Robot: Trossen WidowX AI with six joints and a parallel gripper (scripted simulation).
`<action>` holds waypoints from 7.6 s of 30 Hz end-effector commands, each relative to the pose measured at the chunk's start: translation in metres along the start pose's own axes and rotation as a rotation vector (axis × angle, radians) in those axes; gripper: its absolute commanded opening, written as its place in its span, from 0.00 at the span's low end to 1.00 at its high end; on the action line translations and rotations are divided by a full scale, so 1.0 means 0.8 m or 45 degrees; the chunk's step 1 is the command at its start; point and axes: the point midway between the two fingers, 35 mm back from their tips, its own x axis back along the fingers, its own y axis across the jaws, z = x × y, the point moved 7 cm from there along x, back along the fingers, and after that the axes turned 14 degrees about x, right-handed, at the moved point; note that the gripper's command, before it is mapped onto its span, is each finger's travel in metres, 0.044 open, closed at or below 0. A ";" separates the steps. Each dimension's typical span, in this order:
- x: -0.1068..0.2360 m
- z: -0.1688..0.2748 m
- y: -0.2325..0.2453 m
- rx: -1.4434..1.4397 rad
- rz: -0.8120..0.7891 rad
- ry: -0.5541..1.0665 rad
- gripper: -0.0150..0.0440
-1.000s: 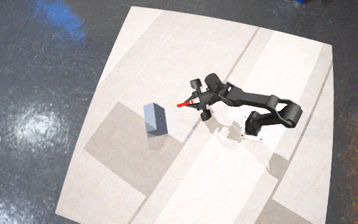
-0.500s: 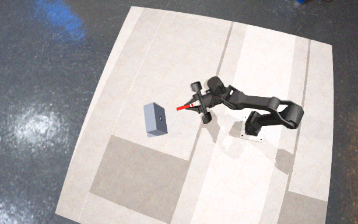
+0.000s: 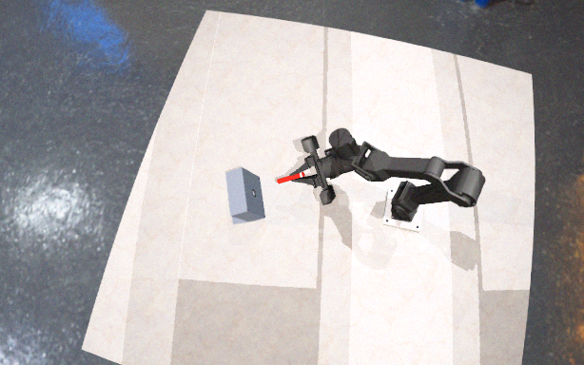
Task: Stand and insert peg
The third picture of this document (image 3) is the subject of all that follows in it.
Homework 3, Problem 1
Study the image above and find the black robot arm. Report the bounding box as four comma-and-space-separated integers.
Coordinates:
324, 128, 486, 222

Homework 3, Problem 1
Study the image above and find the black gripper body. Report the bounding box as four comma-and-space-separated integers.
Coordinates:
302, 135, 345, 205

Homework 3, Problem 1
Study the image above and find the red peg with white band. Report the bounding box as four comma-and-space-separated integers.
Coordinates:
277, 172, 304, 183

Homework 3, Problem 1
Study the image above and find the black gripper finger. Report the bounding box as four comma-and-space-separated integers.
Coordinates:
289, 155, 312, 176
292, 174, 318, 188

